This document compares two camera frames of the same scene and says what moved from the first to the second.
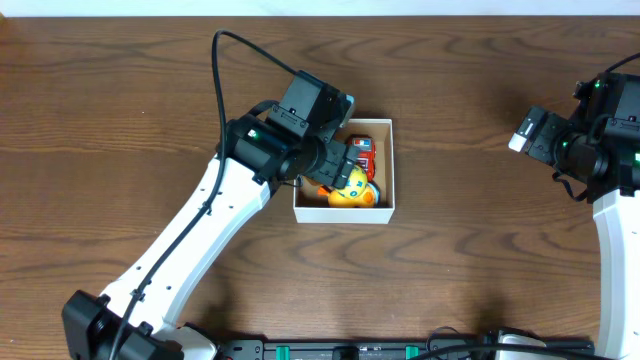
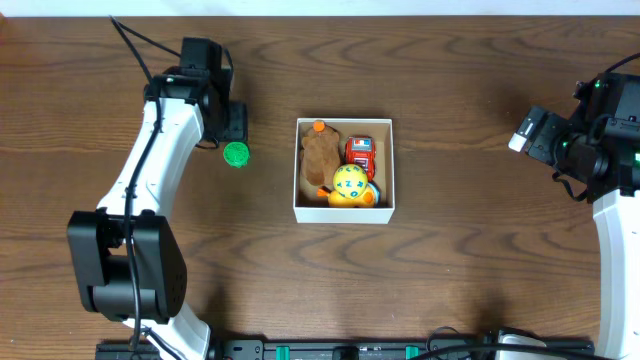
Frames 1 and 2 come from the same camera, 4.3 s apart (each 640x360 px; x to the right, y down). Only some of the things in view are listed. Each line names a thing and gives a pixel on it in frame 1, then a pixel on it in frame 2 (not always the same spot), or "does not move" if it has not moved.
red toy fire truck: x=367 y=152 does not move
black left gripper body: x=343 y=165 -> x=237 y=129
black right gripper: x=541 y=147 does not move
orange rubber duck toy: x=335 y=200 does not move
